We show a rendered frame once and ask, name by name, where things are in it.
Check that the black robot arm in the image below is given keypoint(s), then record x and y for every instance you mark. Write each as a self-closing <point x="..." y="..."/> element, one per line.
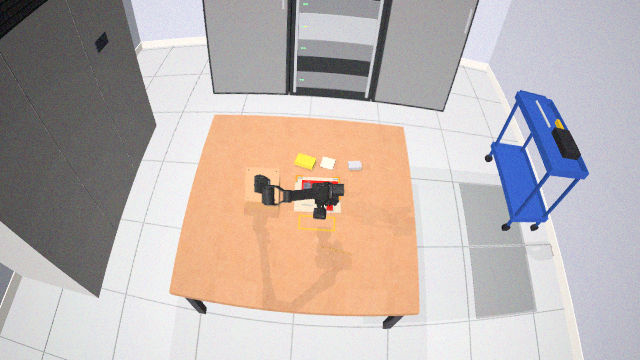
<point x="322" y="191"/>

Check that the yellow rectangular block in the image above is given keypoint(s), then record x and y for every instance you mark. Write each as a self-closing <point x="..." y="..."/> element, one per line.
<point x="305" y="161"/>

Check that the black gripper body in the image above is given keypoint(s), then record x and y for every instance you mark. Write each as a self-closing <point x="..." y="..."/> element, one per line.
<point x="320" y="212"/>

